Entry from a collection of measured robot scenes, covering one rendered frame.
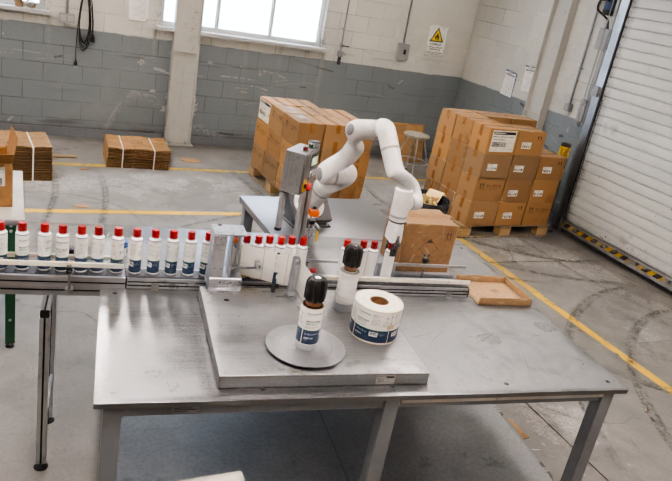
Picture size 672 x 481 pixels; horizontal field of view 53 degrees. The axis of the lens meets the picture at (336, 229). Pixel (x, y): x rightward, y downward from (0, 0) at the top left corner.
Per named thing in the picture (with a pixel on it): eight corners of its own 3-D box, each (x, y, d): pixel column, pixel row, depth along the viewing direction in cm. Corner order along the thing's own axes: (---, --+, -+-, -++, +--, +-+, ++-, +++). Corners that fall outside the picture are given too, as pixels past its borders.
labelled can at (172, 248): (164, 276, 290) (168, 232, 283) (163, 270, 295) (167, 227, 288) (176, 276, 292) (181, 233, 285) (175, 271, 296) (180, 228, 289)
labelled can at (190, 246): (181, 276, 293) (186, 233, 286) (180, 271, 297) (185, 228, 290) (194, 277, 294) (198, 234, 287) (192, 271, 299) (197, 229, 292)
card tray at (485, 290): (478, 304, 332) (480, 297, 331) (455, 281, 355) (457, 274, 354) (529, 305, 342) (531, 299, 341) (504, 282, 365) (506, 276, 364)
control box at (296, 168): (279, 190, 298) (285, 149, 291) (293, 182, 313) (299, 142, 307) (300, 196, 295) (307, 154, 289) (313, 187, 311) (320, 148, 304)
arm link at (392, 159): (403, 152, 328) (416, 212, 322) (377, 152, 319) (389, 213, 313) (414, 146, 320) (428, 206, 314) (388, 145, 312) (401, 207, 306)
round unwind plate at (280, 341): (274, 370, 237) (274, 368, 237) (258, 326, 264) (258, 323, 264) (355, 369, 247) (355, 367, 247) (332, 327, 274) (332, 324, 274)
